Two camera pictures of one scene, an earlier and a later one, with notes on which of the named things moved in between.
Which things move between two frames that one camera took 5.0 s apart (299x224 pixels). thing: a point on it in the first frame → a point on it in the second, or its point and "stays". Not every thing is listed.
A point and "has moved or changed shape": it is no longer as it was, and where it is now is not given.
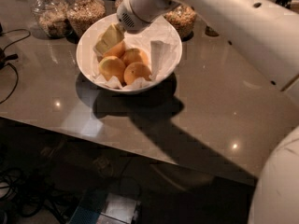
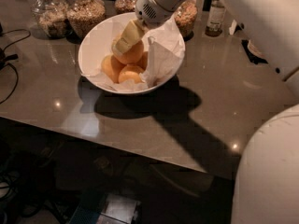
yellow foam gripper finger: (112, 35) → (132, 33)
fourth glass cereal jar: (184, 18) stays
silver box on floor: (119, 209) stays
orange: (116, 50) has moved or changed shape
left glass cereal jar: (49, 11) stays
